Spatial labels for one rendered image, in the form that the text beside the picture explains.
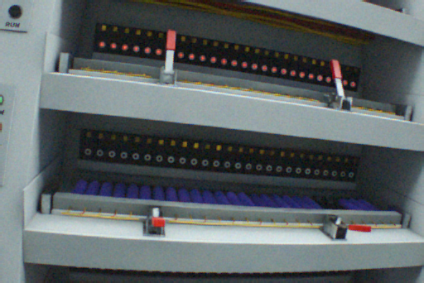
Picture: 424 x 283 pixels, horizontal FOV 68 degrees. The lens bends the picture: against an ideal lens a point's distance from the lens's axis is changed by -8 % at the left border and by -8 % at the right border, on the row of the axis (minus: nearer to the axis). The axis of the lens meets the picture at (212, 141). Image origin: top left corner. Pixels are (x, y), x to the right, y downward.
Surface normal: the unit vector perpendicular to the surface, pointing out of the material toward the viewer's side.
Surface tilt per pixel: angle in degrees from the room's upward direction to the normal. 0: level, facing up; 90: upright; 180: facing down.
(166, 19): 90
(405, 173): 90
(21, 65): 90
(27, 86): 90
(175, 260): 107
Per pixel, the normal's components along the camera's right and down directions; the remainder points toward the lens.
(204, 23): 0.23, -0.10
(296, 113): 0.19, 0.19
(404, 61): -0.97, -0.10
